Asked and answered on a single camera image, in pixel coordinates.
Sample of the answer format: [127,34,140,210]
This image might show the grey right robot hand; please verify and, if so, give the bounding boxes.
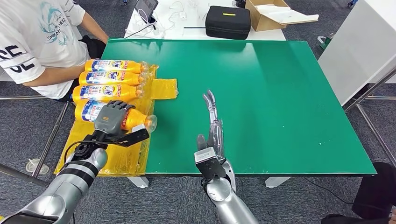
[197,90,226,161]

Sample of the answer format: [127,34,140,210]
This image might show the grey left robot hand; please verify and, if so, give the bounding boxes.
[93,100,137,137]

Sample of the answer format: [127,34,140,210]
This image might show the orange detergent bottle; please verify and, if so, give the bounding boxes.
[84,58,150,74]
[78,70,149,86]
[74,99,158,133]
[71,83,146,103]

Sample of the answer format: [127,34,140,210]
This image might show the yellow taped cardboard mat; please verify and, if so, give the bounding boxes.
[54,63,179,177]

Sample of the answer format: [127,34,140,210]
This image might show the green top table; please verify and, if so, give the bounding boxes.
[101,38,377,177]

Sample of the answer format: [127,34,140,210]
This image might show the white table foot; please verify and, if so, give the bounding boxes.
[127,176,149,189]
[265,176,291,189]

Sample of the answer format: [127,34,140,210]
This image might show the clear plastic lid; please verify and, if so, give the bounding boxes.
[25,158,50,175]

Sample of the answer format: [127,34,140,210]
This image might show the white power strip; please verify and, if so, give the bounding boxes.
[125,22,166,39]

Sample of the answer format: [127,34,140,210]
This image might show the black zip case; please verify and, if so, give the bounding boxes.
[205,5,252,40]

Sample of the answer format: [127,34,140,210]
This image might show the white table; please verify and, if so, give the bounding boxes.
[123,0,287,41]

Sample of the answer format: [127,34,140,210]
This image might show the person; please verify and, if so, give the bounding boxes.
[0,0,109,101]

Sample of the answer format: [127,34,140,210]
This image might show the dark tablet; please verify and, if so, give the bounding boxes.
[134,0,159,24]

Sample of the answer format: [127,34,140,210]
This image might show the brown cardboard box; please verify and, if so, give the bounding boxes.
[245,0,291,32]

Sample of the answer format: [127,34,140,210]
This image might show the white foam sheet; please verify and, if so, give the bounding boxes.
[256,5,319,25]

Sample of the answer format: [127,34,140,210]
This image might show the green floor object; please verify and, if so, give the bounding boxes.
[317,34,335,51]

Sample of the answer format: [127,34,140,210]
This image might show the white cabinet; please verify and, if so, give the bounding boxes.
[318,0,396,106]

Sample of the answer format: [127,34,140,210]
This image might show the black chair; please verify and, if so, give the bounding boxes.
[321,162,396,224]

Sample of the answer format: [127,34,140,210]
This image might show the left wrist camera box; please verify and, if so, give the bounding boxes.
[116,124,150,148]

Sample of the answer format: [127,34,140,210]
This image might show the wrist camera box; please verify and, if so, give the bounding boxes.
[194,147,227,181]
[116,124,150,148]

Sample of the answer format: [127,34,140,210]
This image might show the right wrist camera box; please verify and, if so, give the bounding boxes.
[194,147,227,181]

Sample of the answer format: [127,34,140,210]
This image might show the metal frame legs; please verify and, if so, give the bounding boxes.
[342,68,396,168]
[0,94,70,188]

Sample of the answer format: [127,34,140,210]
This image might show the white charger with cable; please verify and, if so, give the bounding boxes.
[159,1,188,31]

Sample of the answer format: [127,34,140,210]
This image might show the black floor cable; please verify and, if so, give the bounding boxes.
[303,177,355,205]

